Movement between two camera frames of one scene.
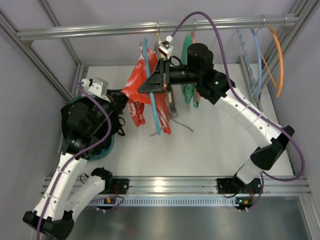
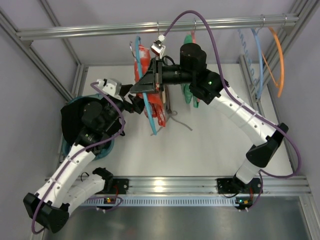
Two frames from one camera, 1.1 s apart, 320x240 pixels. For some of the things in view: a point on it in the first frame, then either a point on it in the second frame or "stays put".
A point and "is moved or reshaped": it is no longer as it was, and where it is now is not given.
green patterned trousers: [189, 91] stays put
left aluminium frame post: [81, 70] stays put
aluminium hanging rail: [157, 27] stays put
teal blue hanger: [156, 114] to [137, 44]
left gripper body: [117, 97] to [128, 104]
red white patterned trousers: [136, 101] is moved or reshaped
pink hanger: [193, 33] stays put
